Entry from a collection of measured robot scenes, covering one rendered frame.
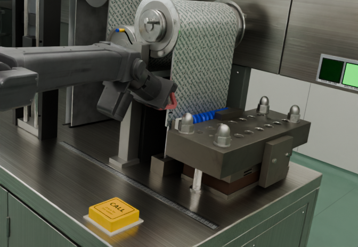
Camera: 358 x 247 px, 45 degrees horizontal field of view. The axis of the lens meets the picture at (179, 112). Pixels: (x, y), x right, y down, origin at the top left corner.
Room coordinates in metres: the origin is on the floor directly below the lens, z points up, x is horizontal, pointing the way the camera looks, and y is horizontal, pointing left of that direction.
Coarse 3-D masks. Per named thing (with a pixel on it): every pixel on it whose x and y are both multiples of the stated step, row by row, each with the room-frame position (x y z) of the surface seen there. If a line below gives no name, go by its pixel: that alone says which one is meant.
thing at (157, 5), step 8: (144, 8) 1.04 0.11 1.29; (152, 8) 1.02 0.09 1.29; (160, 8) 1.01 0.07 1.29; (168, 16) 0.99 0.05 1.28; (168, 24) 0.99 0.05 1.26; (168, 32) 0.99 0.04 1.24; (144, 40) 1.03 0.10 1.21; (168, 40) 0.98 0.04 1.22; (152, 48) 1.01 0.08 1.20; (160, 48) 1.00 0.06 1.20
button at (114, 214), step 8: (112, 200) 0.77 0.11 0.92; (120, 200) 0.77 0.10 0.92; (96, 208) 0.73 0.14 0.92; (104, 208) 0.74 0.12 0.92; (112, 208) 0.74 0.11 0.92; (120, 208) 0.74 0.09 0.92; (128, 208) 0.75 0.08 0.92; (88, 216) 0.73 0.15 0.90; (96, 216) 0.72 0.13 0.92; (104, 216) 0.71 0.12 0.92; (112, 216) 0.71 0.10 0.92; (120, 216) 0.71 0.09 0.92; (128, 216) 0.72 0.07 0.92; (136, 216) 0.74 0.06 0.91; (104, 224) 0.70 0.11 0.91; (112, 224) 0.69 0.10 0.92; (120, 224) 0.71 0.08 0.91; (128, 224) 0.72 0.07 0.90
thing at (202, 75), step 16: (208, 48) 1.07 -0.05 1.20; (224, 48) 1.12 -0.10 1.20; (176, 64) 0.99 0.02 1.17; (192, 64) 1.03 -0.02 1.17; (208, 64) 1.08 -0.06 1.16; (224, 64) 1.13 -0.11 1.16; (176, 80) 0.99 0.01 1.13; (192, 80) 1.04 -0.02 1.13; (208, 80) 1.09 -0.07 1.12; (224, 80) 1.14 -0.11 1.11; (176, 96) 1.00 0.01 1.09; (192, 96) 1.04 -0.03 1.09; (208, 96) 1.09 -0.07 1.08; (224, 96) 1.15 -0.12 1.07; (176, 112) 1.00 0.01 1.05; (192, 112) 1.05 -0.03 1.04
